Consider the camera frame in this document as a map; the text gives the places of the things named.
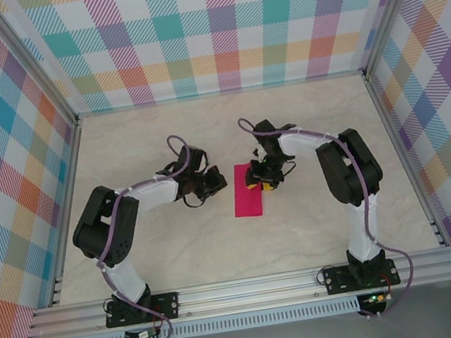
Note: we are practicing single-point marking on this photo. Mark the aluminium left frame post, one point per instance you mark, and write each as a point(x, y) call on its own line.
point(34, 65)

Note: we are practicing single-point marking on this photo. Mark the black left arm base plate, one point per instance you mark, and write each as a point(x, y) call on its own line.
point(169, 305)

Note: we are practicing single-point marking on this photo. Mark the aluminium frame post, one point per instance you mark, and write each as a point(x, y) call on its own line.
point(390, 11)
point(34, 65)

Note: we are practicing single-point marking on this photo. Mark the green right circuit board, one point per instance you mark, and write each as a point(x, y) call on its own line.
point(376, 298)

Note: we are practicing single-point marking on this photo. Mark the aluminium rail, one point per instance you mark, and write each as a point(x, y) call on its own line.
point(408, 160)
point(247, 294)
point(65, 212)

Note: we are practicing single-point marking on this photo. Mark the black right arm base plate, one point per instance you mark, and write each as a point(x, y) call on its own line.
point(336, 285)

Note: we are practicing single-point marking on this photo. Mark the aluminium right frame post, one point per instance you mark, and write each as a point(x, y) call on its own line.
point(390, 11)

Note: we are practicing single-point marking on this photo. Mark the aluminium front rail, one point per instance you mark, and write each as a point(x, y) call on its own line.
point(247, 294)

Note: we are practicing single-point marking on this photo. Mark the aluminium right side rail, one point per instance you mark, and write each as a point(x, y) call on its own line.
point(408, 160)

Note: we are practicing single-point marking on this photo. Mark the green left circuit board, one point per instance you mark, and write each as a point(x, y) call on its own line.
point(141, 335)

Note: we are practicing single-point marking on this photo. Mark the aluminium left side rail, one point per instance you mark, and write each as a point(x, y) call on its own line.
point(65, 212)

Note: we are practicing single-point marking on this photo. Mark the pink paper sheet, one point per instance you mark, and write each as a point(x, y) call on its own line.
point(247, 203)

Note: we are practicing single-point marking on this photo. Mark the green circuit board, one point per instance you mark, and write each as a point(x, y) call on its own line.
point(376, 298)
point(141, 335)

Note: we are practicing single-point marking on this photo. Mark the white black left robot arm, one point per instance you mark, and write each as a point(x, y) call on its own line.
point(149, 196)

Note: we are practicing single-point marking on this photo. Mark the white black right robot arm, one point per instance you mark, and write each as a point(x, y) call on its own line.
point(360, 234)

